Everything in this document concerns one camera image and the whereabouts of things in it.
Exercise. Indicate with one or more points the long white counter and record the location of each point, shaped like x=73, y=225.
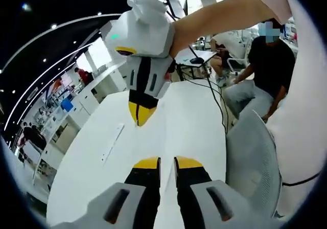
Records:
x=84, y=103

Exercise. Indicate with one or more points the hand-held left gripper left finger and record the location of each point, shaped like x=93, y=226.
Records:
x=143, y=180

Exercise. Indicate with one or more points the blue box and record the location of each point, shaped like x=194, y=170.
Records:
x=67, y=105

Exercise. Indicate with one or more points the white office chair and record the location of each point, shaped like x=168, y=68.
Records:
x=236, y=60

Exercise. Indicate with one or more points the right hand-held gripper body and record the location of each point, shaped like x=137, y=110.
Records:
x=143, y=32

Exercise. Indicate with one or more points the white desk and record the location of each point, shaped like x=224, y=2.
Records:
x=196, y=55

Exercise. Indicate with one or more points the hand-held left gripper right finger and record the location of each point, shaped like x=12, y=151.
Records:
x=191, y=180

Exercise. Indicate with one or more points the black computer mouse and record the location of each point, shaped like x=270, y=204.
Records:
x=196, y=59

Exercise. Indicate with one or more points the grey mesh office chair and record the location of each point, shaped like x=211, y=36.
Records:
x=255, y=162

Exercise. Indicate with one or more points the white table socket panel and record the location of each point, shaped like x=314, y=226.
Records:
x=113, y=142

